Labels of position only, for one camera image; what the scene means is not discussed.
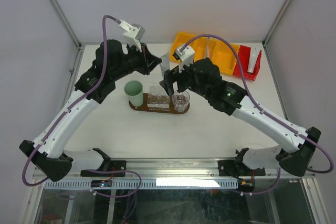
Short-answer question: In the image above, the green plastic cup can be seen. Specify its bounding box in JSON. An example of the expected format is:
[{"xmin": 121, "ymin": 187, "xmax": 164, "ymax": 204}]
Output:
[{"xmin": 124, "ymin": 80, "xmax": 143, "ymax": 107}]

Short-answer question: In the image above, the clear plastic cup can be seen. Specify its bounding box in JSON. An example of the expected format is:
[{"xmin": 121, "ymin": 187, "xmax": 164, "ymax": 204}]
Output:
[{"xmin": 172, "ymin": 91, "xmax": 190, "ymax": 112}]

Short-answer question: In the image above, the aluminium corner post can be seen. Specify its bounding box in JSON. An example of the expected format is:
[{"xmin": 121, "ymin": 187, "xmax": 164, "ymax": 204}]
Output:
[
  {"xmin": 48, "ymin": 0, "xmax": 81, "ymax": 49},
  {"xmin": 262, "ymin": 0, "xmax": 293, "ymax": 46}
]

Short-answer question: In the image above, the yellow bin left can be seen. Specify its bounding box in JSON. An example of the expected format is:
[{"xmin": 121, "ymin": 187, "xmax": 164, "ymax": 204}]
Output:
[{"xmin": 169, "ymin": 31, "xmax": 196, "ymax": 63}]

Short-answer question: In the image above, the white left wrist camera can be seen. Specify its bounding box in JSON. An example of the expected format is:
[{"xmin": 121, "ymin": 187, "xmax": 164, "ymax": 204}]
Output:
[{"xmin": 119, "ymin": 20, "xmax": 145, "ymax": 51}]

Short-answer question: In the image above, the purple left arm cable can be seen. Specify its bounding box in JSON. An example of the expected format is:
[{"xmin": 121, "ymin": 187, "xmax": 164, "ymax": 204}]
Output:
[{"xmin": 22, "ymin": 15, "xmax": 123, "ymax": 187}]

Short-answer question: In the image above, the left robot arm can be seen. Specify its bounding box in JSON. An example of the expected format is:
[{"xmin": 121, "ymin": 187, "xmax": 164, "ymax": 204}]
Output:
[{"xmin": 19, "ymin": 39, "xmax": 162, "ymax": 182}]

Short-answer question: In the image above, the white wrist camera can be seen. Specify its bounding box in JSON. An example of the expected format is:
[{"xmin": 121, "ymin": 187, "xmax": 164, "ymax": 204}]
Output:
[
  {"xmin": 173, "ymin": 44, "xmax": 195, "ymax": 73},
  {"xmin": 119, "ymin": 20, "xmax": 145, "ymax": 51}
]

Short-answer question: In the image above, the yellow bin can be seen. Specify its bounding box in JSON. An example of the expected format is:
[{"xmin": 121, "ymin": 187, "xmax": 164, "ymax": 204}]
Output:
[
  {"xmin": 209, "ymin": 39, "xmax": 237, "ymax": 75},
  {"xmin": 192, "ymin": 37, "xmax": 217, "ymax": 61},
  {"xmin": 169, "ymin": 31, "xmax": 196, "ymax": 63}
]

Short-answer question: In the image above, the pink toothbrush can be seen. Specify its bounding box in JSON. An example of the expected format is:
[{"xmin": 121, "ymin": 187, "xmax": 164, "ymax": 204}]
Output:
[{"xmin": 205, "ymin": 37, "xmax": 210, "ymax": 59}]

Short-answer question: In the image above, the yellow bin middle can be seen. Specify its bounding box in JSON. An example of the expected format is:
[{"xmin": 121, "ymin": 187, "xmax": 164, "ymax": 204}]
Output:
[{"xmin": 192, "ymin": 37, "xmax": 217, "ymax": 61}]

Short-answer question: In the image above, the red plastic bin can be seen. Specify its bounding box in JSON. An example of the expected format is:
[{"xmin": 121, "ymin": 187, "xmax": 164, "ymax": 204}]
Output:
[{"xmin": 238, "ymin": 45, "xmax": 262, "ymax": 81}]

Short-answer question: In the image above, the left aluminium corner post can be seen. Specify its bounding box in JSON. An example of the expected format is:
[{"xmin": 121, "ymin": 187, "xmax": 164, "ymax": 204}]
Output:
[{"xmin": 48, "ymin": 0, "xmax": 81, "ymax": 49}]

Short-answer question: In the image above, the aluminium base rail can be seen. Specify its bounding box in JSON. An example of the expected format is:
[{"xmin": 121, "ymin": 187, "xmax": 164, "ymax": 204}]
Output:
[{"xmin": 33, "ymin": 157, "xmax": 316, "ymax": 180}]

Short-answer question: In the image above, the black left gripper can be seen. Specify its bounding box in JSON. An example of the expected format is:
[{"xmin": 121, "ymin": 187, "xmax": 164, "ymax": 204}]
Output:
[{"xmin": 111, "ymin": 41, "xmax": 163, "ymax": 81}]

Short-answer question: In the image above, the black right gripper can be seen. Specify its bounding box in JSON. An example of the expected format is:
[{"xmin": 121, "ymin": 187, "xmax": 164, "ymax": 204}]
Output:
[{"xmin": 160, "ymin": 58, "xmax": 212, "ymax": 100}]

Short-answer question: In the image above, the brown oval wooden tray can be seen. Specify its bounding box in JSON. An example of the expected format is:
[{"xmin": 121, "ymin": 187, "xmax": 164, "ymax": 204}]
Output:
[{"xmin": 129, "ymin": 93, "xmax": 190, "ymax": 114}]

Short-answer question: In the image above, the right aluminium corner post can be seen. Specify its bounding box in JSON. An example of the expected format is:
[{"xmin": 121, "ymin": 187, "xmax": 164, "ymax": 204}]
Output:
[{"xmin": 262, "ymin": 0, "xmax": 293, "ymax": 46}]

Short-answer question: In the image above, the yellow bin right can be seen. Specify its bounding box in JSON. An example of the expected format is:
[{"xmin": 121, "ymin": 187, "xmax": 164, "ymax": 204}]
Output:
[{"xmin": 209, "ymin": 39, "xmax": 237, "ymax": 75}]

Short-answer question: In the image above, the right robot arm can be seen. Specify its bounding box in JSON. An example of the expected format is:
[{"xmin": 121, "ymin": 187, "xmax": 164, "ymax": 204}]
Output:
[{"xmin": 160, "ymin": 58, "xmax": 321, "ymax": 177}]

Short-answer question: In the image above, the clear acrylic toothbrush holder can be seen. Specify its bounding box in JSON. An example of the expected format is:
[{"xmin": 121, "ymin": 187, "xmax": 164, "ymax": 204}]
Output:
[{"xmin": 147, "ymin": 86, "xmax": 170, "ymax": 108}]

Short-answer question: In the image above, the white slotted cable duct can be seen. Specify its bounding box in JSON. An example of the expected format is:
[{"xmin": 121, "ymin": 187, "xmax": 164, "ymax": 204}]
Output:
[{"xmin": 44, "ymin": 177, "xmax": 238, "ymax": 190}]

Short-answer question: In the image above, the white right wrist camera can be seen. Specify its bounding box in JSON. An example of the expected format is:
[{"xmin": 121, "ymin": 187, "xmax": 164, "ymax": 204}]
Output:
[{"xmin": 173, "ymin": 44, "xmax": 195, "ymax": 73}]

